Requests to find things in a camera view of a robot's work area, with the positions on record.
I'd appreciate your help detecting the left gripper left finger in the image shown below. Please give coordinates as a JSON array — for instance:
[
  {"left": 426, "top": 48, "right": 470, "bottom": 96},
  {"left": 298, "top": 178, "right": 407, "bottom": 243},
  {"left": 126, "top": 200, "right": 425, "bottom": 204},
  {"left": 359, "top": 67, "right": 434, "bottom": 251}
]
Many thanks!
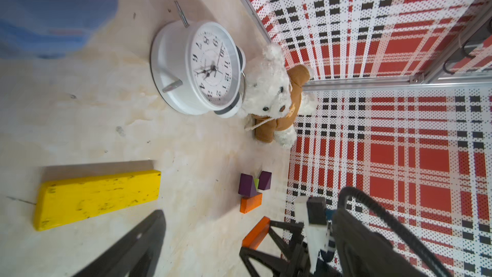
[{"left": 76, "top": 210, "right": 166, "bottom": 276}]

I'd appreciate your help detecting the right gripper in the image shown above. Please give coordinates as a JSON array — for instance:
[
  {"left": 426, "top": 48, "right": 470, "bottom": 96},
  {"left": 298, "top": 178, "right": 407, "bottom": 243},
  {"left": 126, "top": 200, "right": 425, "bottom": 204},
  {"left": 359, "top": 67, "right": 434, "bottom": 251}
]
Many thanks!
[{"left": 239, "top": 221, "right": 342, "bottom": 276}]

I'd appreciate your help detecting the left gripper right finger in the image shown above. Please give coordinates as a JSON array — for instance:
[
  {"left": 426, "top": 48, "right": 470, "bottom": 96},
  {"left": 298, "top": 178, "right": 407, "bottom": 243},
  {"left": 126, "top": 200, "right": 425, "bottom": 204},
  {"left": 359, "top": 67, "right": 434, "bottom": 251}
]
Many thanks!
[{"left": 332, "top": 209, "right": 423, "bottom": 276}]

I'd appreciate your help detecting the white alarm clock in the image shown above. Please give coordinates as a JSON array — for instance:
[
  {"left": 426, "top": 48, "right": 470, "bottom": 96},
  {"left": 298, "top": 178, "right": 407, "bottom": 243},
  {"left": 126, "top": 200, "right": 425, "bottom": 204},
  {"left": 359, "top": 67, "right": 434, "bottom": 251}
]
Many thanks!
[{"left": 150, "top": 8, "right": 245, "bottom": 119}]

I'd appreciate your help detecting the orange trapezoid block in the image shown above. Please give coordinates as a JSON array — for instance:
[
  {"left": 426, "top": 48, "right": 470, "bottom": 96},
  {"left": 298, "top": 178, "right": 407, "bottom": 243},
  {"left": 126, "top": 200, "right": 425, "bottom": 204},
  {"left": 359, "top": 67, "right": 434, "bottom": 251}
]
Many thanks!
[{"left": 240, "top": 193, "right": 263, "bottom": 214}]

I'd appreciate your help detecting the white teddy bear brown hoodie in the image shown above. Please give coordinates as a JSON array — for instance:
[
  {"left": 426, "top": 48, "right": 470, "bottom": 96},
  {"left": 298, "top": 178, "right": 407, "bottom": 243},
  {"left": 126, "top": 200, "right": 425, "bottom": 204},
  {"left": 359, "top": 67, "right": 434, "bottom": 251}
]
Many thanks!
[{"left": 239, "top": 44, "right": 318, "bottom": 149}]

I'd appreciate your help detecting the yellow long block top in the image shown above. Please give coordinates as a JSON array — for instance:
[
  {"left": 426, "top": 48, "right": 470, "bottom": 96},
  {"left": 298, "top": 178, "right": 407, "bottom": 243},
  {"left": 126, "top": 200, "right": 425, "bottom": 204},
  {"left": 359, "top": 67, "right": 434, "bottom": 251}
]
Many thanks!
[{"left": 33, "top": 170, "right": 161, "bottom": 232}]

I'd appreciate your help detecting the purple triangle block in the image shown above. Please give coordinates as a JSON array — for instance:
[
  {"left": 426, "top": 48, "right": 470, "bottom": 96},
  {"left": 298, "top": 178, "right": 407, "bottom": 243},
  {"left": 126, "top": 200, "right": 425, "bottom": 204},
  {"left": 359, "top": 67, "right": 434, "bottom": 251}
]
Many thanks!
[
  {"left": 238, "top": 174, "right": 258, "bottom": 197},
  {"left": 258, "top": 171, "right": 272, "bottom": 191}
]

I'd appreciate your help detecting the orange rectangular block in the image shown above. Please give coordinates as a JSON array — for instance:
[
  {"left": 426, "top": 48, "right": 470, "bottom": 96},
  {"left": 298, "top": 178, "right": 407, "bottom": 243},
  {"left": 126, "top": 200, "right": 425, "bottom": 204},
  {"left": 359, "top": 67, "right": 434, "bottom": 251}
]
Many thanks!
[{"left": 242, "top": 216, "right": 270, "bottom": 250}]

